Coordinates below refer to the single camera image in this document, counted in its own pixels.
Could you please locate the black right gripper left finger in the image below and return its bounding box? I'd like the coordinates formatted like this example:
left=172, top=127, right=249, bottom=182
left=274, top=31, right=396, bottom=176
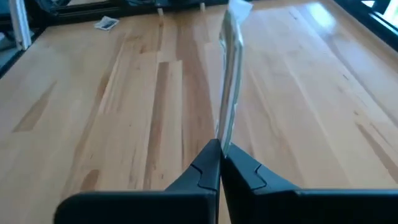
left=54, top=139, right=222, bottom=224

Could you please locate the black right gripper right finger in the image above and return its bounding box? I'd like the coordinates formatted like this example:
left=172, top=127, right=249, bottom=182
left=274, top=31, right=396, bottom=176
left=221, top=143, right=398, bottom=224

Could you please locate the green striped bandage packet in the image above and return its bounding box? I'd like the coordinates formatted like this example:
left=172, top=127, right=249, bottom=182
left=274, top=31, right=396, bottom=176
left=216, top=0, right=254, bottom=156

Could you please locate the square alcohol pad packet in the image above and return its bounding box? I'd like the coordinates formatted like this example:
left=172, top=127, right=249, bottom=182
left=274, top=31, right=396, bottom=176
left=94, top=16, right=121, bottom=31

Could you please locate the silver metal bracket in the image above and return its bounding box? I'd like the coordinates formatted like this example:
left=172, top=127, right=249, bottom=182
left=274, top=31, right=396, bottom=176
left=8, top=0, right=32, bottom=51

